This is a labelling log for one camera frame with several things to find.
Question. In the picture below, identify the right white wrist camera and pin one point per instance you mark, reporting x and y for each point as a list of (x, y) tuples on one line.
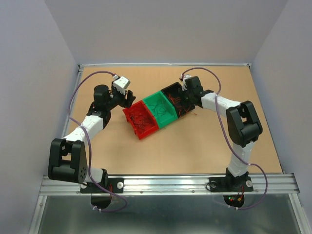
[(183, 79)]

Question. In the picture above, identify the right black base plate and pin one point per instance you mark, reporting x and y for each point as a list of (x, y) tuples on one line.
[(230, 185)]

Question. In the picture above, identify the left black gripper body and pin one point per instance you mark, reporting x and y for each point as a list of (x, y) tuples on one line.
[(116, 98)]

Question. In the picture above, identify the black plastic bin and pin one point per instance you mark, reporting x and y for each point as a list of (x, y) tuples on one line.
[(173, 94)]

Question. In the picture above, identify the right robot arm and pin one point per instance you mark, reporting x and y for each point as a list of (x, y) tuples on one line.
[(241, 132)]

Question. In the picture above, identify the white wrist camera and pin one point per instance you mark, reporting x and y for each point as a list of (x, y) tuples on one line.
[(183, 79), (121, 83)]

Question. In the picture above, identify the green plastic bin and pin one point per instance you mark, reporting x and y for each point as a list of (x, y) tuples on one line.
[(160, 107)]

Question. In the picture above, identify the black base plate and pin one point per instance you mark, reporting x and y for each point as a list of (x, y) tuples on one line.
[(230, 185), (115, 185)]

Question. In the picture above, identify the red plastic bin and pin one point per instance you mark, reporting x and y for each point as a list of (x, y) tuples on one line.
[(141, 120)]

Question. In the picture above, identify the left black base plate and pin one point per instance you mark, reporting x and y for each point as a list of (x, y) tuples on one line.
[(115, 185)]

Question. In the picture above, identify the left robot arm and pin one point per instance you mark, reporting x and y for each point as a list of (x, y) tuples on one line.
[(68, 159)]

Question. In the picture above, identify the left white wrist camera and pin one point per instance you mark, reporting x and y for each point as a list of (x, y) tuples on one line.
[(121, 83)]

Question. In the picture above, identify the aluminium front rail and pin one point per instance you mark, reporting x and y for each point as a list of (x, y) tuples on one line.
[(167, 185)]

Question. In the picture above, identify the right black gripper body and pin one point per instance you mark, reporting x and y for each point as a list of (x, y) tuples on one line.
[(185, 96)]

